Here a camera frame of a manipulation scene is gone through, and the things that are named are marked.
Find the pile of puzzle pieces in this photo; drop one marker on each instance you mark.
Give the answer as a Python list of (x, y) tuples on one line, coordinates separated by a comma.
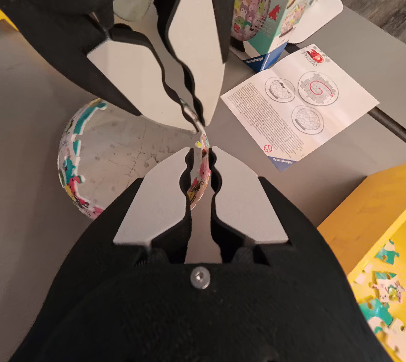
[(380, 308)]

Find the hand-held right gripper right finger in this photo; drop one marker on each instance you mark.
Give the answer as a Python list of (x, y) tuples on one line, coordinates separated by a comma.
[(250, 209)]

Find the white instruction leaflet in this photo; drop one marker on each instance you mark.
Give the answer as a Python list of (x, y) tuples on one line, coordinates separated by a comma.
[(285, 114)]

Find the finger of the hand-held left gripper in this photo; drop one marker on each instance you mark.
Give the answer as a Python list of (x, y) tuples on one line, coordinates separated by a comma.
[(133, 83), (203, 45)]

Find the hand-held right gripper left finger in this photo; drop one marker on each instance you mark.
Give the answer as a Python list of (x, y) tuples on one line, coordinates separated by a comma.
[(152, 209)]

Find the colourful puzzle ball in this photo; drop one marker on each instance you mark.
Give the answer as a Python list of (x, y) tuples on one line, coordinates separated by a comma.
[(111, 146)]

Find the white stand foot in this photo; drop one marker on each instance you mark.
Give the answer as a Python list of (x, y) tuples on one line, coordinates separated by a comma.
[(317, 16)]

